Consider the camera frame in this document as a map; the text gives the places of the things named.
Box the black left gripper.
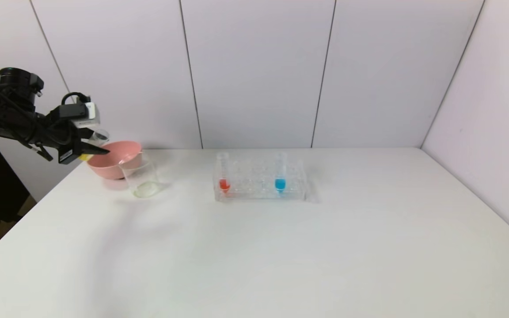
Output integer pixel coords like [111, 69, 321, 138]
[36, 119, 110, 165]

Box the test tube with yellow pigment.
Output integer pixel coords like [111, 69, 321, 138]
[79, 129, 110, 161]

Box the test tube with blue pigment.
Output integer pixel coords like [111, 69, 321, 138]
[275, 152, 287, 194]

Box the clear glass beaker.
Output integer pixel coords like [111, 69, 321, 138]
[119, 152, 163, 199]

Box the test tube with red pigment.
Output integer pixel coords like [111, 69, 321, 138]
[217, 152, 232, 193]

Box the clear acrylic test tube rack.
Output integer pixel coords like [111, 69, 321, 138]
[213, 159, 309, 202]

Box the pink plastic bowl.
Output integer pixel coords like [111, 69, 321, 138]
[87, 141, 144, 180]

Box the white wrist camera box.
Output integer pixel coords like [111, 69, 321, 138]
[84, 102, 101, 127]

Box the thin black camera cable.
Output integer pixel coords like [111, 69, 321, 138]
[61, 91, 91, 107]

